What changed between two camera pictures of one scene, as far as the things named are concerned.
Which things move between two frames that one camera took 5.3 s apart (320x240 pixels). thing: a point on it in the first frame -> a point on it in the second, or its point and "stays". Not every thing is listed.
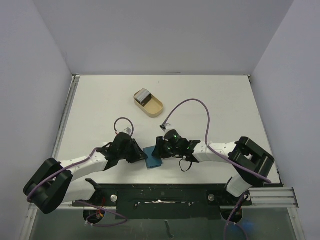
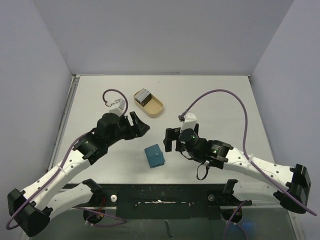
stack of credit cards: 143,97 stays
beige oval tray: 154,109 stays
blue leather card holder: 152,161 stays
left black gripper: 138,155 -> 137,130
